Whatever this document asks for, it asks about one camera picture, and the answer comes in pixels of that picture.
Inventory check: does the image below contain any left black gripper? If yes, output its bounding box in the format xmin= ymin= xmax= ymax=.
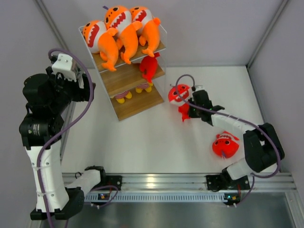
xmin=46 ymin=67 xmax=95 ymax=115

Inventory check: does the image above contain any red shark plush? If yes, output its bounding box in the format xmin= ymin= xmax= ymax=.
xmin=139 ymin=52 xmax=160 ymax=83
xmin=212 ymin=131 xmax=240 ymax=159
xmin=168 ymin=84 xmax=192 ymax=122

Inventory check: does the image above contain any red shark plush front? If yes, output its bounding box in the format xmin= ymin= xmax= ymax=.
xmin=212 ymin=131 xmax=240 ymax=159

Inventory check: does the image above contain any large orange shark plush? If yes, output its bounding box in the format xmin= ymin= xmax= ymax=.
xmin=104 ymin=5 xmax=143 ymax=64

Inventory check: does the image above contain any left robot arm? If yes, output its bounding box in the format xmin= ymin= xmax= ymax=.
xmin=19 ymin=67 xmax=107 ymax=220

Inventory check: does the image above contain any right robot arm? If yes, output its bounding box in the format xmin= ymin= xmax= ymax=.
xmin=189 ymin=87 xmax=285 ymax=191

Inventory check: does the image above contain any striped yellow-footed plush left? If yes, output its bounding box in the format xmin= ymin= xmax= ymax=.
xmin=114 ymin=90 xmax=133 ymax=104

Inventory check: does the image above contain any striped yellow-footed plush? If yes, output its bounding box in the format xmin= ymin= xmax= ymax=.
xmin=135 ymin=82 xmax=153 ymax=94
xmin=114 ymin=90 xmax=133 ymax=104

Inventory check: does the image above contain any striped yellow-footed plush right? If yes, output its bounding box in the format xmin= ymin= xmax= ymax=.
xmin=135 ymin=82 xmax=153 ymax=94

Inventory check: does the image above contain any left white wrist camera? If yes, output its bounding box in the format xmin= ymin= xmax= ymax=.
xmin=51 ymin=53 xmax=77 ymax=82

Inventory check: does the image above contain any white wire wooden shelf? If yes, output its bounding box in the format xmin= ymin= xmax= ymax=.
xmin=79 ymin=26 xmax=165 ymax=121

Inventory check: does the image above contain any aluminium mounting rail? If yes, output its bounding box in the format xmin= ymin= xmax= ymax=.
xmin=101 ymin=173 xmax=296 ymax=192

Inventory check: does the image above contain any white slotted cable duct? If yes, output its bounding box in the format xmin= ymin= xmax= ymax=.
xmin=85 ymin=192 xmax=228 ymax=203

